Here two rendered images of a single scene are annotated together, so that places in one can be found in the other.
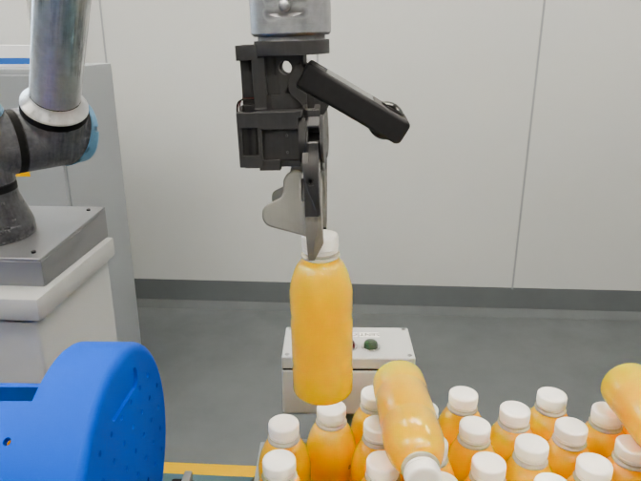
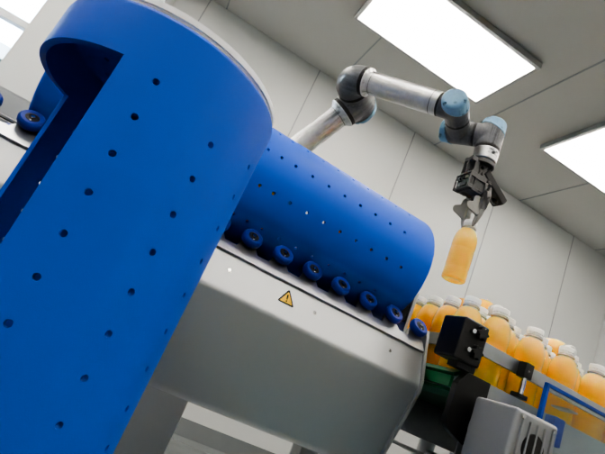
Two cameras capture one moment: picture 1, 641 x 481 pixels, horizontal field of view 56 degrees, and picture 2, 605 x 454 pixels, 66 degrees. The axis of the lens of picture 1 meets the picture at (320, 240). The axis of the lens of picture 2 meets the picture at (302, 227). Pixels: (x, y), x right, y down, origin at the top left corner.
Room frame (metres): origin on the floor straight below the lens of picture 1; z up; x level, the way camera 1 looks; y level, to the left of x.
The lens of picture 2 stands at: (-0.46, 0.84, 0.75)
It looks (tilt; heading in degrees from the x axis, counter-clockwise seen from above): 17 degrees up; 341
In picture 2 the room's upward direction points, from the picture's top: 24 degrees clockwise
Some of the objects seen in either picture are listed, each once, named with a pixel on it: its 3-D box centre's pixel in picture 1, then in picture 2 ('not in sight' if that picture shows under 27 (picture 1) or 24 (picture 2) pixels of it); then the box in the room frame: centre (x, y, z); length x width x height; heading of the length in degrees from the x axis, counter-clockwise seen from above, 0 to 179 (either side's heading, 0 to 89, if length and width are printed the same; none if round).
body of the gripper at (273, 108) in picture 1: (286, 105); (475, 178); (0.59, 0.03, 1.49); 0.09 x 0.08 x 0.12; 85
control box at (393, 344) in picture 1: (347, 368); not in sight; (0.84, -0.04, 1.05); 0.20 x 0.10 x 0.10; 89
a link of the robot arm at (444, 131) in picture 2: not in sight; (457, 129); (0.65, 0.11, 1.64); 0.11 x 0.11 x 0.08; 42
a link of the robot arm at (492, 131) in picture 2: not in sight; (490, 136); (0.59, 0.03, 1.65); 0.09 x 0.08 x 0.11; 42
